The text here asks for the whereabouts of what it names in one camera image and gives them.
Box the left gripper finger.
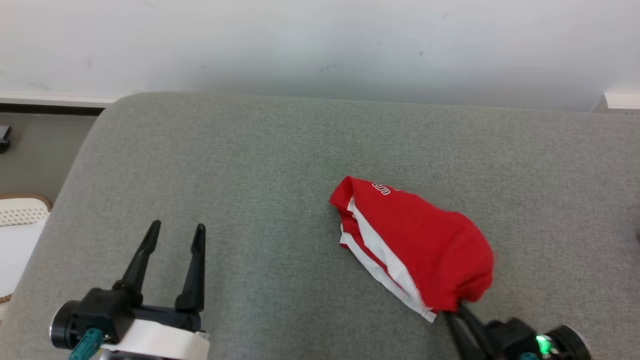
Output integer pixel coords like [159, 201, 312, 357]
[174, 223, 207, 314]
[112, 220, 162, 307]

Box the small white wall box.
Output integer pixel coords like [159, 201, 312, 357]
[604, 88, 640, 110]

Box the red basketball jersey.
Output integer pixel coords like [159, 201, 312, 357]
[328, 175, 496, 323]

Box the white wall skirting board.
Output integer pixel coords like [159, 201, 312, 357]
[0, 93, 121, 107]

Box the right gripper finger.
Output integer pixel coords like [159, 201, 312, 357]
[443, 311, 484, 360]
[456, 302, 502, 360]

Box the grey fabric sofa seat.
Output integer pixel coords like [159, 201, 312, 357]
[0, 91, 640, 360]

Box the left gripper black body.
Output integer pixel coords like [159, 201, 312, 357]
[49, 287, 203, 351]

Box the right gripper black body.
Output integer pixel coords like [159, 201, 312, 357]
[484, 318, 593, 360]

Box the white perforated laundry basket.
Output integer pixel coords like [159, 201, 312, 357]
[0, 194, 53, 306]

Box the teal cable connector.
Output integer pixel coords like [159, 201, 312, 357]
[68, 327, 104, 360]

